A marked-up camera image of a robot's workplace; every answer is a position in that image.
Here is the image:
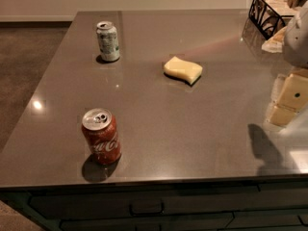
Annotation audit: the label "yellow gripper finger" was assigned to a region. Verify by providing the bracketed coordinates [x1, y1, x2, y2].
[269, 68, 308, 127]

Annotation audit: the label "red coke can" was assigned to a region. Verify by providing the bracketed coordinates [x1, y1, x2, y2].
[82, 108, 121, 165]

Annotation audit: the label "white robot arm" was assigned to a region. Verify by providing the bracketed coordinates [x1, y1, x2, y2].
[267, 4, 308, 127]

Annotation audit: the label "white green soda can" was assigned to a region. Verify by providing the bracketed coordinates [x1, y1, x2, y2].
[96, 21, 120, 62]

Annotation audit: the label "napkins in basket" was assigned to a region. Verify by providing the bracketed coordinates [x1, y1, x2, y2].
[257, 0, 308, 26]

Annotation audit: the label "yellow sponge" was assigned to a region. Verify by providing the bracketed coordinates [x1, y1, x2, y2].
[164, 57, 203, 85]

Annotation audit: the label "dark cabinet drawers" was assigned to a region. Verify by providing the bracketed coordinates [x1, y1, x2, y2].
[1, 182, 308, 231]

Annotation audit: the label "black wire basket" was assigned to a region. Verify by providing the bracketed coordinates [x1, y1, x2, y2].
[248, 0, 303, 39]

